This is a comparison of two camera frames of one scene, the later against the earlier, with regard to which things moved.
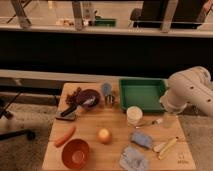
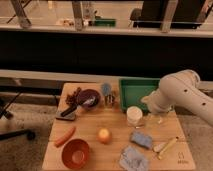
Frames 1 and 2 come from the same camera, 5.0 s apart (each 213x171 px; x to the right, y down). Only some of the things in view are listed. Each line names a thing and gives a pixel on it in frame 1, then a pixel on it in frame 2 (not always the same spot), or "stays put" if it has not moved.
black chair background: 150,14 stays put
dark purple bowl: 88,94 stays put
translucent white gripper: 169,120 → 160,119
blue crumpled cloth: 133,159 stays put
